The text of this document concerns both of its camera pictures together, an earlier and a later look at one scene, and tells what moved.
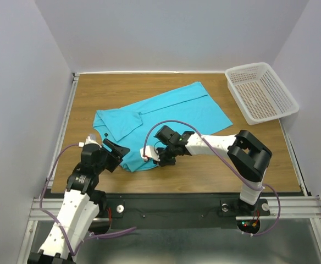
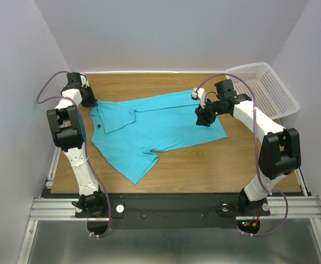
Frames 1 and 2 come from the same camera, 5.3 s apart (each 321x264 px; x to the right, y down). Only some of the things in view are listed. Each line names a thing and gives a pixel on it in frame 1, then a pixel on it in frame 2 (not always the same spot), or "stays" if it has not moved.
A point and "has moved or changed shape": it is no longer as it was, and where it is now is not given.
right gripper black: x=161 y=157 to x=204 y=115
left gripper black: x=112 y=153 to x=88 y=98
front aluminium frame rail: x=292 y=207 stays
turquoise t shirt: x=189 y=108 has moved or changed shape
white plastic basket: x=262 y=95 stays
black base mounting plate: x=181 y=210 stays
